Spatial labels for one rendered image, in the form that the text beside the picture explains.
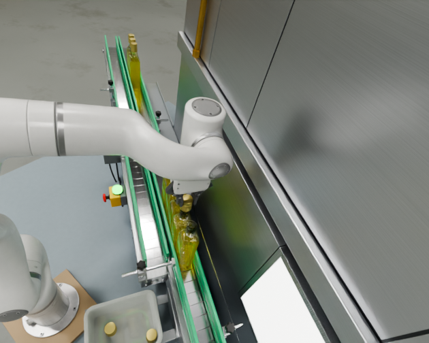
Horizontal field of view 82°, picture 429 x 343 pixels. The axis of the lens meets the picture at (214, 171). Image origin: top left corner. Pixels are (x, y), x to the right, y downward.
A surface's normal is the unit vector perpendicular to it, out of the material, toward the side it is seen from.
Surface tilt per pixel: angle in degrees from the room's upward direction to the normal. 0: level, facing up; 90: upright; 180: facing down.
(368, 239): 90
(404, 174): 90
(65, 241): 0
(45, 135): 62
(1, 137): 67
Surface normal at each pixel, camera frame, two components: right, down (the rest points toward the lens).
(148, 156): -0.37, 0.51
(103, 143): 0.41, 0.64
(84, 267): 0.20, -0.66
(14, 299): 0.60, 0.30
